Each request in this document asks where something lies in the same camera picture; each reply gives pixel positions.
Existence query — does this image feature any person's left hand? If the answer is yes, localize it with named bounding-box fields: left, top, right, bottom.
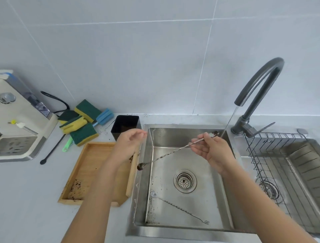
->
left=111, top=129, right=148, bottom=166

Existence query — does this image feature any person's right hand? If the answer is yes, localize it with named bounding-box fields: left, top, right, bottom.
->
left=191, top=133, right=237, bottom=176

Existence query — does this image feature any long twisted metal bar spoon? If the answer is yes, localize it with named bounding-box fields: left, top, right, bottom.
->
left=137, top=130, right=221, bottom=172

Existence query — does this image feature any person's right forearm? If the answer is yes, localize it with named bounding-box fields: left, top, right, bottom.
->
left=220, top=161, right=318, bottom=243

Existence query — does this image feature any person's left forearm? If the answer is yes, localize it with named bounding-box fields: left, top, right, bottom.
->
left=61, top=156, right=133, bottom=243

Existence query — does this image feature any black square plastic container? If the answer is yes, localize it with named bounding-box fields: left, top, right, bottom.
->
left=110, top=115, right=142, bottom=143

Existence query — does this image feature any water stream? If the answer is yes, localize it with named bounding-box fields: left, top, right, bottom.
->
left=220, top=105, right=238, bottom=139

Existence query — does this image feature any round metal sink strainer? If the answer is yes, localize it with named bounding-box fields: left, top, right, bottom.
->
left=173, top=169, right=197, bottom=193

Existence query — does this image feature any large stainless steel sink basin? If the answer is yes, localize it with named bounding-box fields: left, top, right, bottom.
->
left=125, top=124, right=261, bottom=243

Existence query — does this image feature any green and yellow sponge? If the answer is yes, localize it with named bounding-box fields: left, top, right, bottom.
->
left=74, top=99, right=102, bottom=123
left=69, top=122, right=99, bottom=147
left=59, top=115, right=88, bottom=135
left=58, top=110, right=80, bottom=125

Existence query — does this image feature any wooden tray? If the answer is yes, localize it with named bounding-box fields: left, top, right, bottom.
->
left=58, top=142, right=140, bottom=207

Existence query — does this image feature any long twisted metal bar fork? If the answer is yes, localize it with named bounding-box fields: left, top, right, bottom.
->
left=149, top=191, right=210, bottom=225

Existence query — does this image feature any grey curved kitchen faucet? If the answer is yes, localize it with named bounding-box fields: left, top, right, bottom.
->
left=230, top=57, right=285, bottom=139

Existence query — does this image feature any round metal drain under rack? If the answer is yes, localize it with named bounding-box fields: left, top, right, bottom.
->
left=257, top=179, right=280, bottom=201

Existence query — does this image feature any coffee grounds pile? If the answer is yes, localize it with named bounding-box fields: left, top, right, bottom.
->
left=64, top=178, right=84, bottom=201

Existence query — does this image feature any long black stirring spoon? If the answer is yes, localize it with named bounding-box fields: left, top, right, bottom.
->
left=40, top=134, right=66, bottom=165

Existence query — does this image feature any cream espresso machine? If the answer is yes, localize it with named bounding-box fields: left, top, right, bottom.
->
left=0, top=70, right=59, bottom=163

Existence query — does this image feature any blue sponge brush green handle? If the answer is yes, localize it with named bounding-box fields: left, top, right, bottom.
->
left=62, top=108, right=115, bottom=153

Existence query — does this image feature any black wire dish rack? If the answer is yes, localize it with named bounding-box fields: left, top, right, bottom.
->
left=243, top=132, right=320, bottom=234

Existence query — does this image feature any black power cable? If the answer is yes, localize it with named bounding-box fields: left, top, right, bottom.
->
left=40, top=91, right=70, bottom=114

